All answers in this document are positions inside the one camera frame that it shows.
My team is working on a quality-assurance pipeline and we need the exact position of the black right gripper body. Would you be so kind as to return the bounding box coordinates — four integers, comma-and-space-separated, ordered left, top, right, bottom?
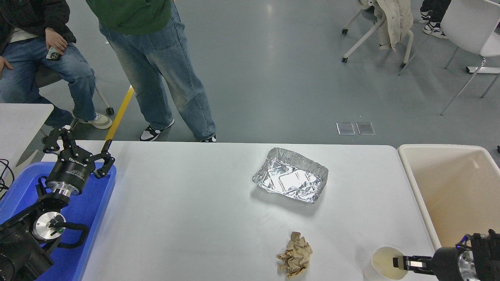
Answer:
430, 247, 465, 281

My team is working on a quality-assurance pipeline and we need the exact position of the beige jacket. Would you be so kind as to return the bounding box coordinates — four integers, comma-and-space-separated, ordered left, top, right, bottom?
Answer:
359, 0, 414, 49

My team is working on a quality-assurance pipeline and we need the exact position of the tan paper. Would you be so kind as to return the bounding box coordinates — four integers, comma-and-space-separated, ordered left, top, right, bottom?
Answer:
277, 231, 313, 279

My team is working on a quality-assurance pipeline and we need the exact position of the small white table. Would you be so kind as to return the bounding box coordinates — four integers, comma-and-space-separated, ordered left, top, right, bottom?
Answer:
0, 103, 54, 168

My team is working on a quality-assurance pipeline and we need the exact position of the black cable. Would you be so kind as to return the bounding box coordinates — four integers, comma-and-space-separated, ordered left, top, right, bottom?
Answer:
0, 158, 15, 199

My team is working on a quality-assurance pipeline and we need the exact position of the silver foil tray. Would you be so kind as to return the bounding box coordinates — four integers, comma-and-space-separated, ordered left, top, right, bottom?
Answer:
252, 147, 329, 204

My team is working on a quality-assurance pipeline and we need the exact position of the blue plastic tray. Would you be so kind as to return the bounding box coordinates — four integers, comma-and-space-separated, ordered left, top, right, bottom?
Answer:
0, 162, 117, 281

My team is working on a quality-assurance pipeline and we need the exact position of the person's left hand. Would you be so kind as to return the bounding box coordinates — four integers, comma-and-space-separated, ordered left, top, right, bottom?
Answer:
45, 27, 69, 54

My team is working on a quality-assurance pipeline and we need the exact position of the white paper cup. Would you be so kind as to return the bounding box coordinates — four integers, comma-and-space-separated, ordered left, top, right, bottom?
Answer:
362, 246, 410, 281

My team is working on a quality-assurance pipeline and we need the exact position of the large pale plastic bin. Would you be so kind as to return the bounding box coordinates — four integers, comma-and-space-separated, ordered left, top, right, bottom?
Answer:
397, 144, 500, 281

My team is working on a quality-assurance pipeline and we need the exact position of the white table foot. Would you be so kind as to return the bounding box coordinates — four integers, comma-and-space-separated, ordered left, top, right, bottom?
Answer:
466, 66, 500, 75

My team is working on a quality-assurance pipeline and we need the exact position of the white frame chair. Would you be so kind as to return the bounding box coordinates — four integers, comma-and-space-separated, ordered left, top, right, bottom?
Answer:
341, 0, 414, 69

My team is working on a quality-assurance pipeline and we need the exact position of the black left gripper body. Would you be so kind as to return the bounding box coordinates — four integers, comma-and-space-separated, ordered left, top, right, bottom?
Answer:
46, 154, 96, 195

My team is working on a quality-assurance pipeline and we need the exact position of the white shell chair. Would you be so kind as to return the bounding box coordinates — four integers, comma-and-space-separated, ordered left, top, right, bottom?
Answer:
398, 0, 500, 116

